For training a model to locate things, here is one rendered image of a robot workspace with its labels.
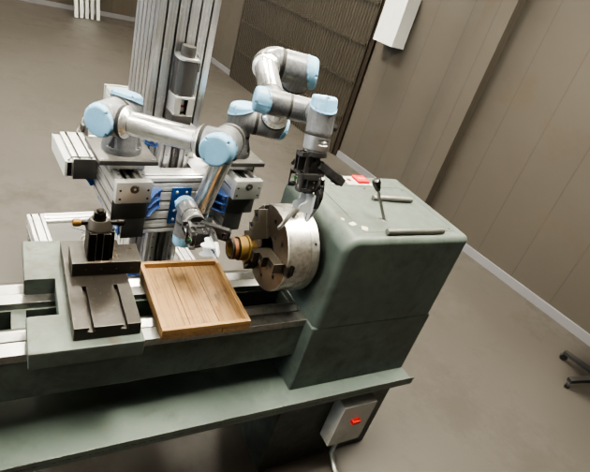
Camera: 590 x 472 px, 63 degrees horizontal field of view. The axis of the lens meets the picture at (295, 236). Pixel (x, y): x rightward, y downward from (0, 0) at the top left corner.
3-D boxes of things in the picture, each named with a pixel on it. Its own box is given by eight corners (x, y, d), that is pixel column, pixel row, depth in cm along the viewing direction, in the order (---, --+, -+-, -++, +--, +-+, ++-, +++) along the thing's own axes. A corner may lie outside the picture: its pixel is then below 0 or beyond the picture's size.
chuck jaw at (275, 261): (279, 245, 170) (294, 264, 161) (275, 258, 172) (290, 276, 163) (251, 246, 164) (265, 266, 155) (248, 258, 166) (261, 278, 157)
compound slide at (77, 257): (134, 255, 164) (135, 243, 162) (140, 273, 157) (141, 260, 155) (67, 258, 154) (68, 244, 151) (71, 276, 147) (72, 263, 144)
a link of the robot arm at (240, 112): (224, 124, 216) (229, 95, 209) (253, 130, 219) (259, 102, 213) (224, 133, 206) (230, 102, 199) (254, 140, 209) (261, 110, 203)
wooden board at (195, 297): (215, 266, 190) (217, 258, 188) (248, 329, 164) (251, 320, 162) (138, 271, 175) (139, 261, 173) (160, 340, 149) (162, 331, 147)
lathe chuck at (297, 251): (260, 244, 195) (287, 185, 175) (288, 307, 177) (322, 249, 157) (241, 244, 191) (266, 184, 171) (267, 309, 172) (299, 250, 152)
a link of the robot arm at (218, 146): (102, 124, 178) (242, 159, 174) (79, 134, 165) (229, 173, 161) (102, 92, 173) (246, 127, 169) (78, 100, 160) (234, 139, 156)
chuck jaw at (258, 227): (271, 238, 175) (271, 205, 175) (277, 239, 171) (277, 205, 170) (243, 239, 169) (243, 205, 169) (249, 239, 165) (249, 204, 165)
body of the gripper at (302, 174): (287, 187, 141) (293, 146, 137) (311, 188, 145) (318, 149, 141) (299, 195, 135) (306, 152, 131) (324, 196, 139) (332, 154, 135)
